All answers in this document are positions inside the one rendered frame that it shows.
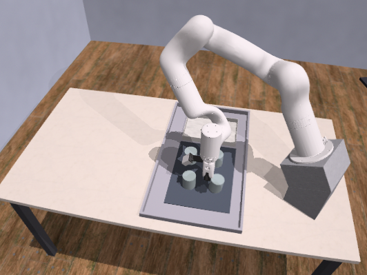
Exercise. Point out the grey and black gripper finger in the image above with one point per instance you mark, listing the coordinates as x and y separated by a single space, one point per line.
206 177

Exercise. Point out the clear glass jar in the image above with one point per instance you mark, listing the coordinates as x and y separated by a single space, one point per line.
216 183
191 150
219 161
189 180

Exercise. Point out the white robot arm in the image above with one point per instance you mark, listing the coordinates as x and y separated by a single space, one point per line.
289 78

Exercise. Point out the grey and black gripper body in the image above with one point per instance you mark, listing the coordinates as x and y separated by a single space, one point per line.
208 167

